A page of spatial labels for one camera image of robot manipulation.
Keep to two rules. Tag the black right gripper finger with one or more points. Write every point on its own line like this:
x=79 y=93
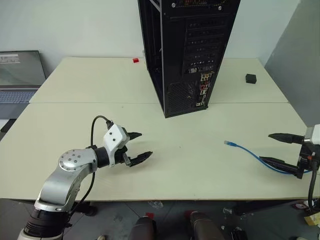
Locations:
x=285 y=137
x=277 y=163

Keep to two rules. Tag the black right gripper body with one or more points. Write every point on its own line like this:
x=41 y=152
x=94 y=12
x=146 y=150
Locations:
x=306 y=153

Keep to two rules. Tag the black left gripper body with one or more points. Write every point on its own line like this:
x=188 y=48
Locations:
x=120 y=153

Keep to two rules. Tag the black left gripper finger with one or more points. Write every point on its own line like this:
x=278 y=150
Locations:
x=135 y=135
x=142 y=157

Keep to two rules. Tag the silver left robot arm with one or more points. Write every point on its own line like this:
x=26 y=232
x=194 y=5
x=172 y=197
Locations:
x=72 y=162

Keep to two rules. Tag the black table leg base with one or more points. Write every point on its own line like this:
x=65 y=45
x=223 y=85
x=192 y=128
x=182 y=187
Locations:
x=86 y=208

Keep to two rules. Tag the small black box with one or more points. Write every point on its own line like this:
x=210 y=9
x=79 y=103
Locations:
x=251 y=78

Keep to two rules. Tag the yellow cardboard box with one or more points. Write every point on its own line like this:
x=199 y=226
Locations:
x=312 y=222

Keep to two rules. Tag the dark rounded shape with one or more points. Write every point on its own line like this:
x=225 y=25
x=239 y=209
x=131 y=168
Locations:
x=143 y=228
x=203 y=226

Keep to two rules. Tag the grey partition panel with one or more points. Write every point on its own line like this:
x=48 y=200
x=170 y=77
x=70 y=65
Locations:
x=295 y=65

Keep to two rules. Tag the small red block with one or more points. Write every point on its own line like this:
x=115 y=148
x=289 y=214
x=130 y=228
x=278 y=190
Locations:
x=135 y=60

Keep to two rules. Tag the black computer tower case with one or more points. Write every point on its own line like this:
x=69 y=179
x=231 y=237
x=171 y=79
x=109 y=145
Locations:
x=190 y=57

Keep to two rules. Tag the grey open laptop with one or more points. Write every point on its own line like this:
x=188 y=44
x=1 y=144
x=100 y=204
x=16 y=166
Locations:
x=20 y=72

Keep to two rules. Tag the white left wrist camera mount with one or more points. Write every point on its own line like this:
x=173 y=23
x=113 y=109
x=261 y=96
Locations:
x=113 y=136

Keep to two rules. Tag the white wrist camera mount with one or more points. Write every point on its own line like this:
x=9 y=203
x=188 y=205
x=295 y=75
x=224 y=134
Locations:
x=313 y=135
x=113 y=136

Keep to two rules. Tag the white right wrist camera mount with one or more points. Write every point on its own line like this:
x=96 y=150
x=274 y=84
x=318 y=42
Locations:
x=313 y=135

